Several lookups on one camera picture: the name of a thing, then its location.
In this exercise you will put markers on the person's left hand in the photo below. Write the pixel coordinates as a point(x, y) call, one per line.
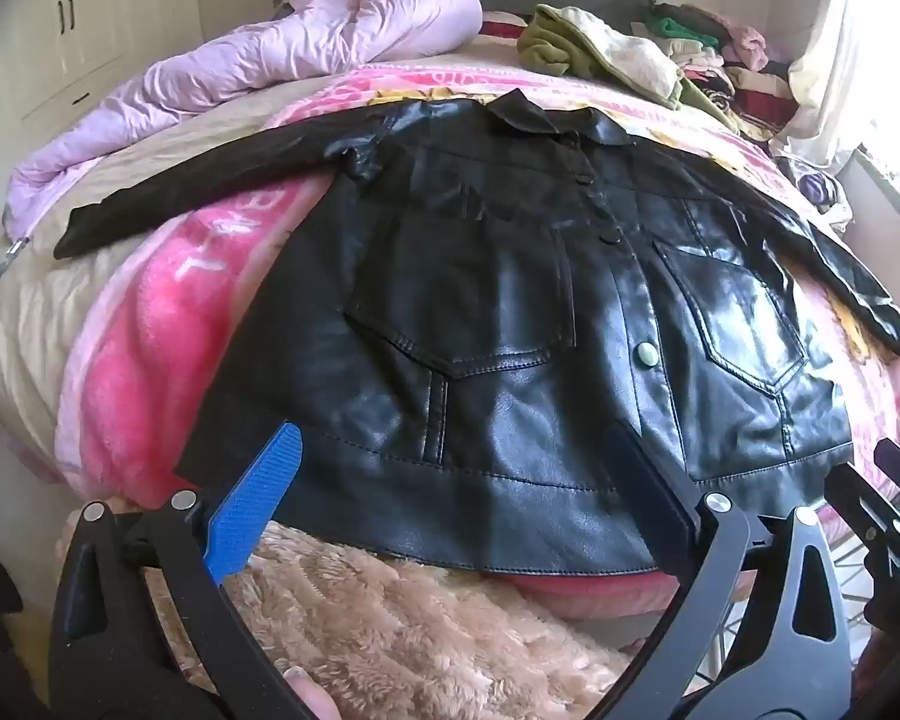
point(311, 697)

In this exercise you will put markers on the white wardrobe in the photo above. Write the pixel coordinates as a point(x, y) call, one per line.
point(105, 15)

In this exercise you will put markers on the green and cream garment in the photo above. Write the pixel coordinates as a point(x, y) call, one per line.
point(615, 49)

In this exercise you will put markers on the lilac duvet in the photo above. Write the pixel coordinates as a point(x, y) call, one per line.
point(270, 52)

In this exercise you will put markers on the black leather jacket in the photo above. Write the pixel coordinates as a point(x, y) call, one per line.
point(510, 330)

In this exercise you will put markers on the beige bed sheet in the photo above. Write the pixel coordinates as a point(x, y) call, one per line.
point(37, 315)

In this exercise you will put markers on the fluffy beige blanket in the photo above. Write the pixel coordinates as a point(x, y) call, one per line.
point(390, 637)

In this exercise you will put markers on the pile of mixed clothes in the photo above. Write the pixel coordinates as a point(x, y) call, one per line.
point(727, 60)

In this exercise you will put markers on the white curtain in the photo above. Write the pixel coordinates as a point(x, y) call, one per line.
point(840, 67)

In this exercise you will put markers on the purple patterned cloth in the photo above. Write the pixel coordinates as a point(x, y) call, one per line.
point(821, 191)

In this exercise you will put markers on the red striped pillow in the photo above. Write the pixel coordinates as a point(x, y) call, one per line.
point(506, 24)

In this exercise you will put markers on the pink printed blanket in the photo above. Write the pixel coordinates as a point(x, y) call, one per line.
point(165, 315)

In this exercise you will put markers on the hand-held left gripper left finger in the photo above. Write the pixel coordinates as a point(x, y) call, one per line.
point(255, 495)

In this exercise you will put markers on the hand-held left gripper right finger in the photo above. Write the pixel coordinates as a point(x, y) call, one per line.
point(649, 495)

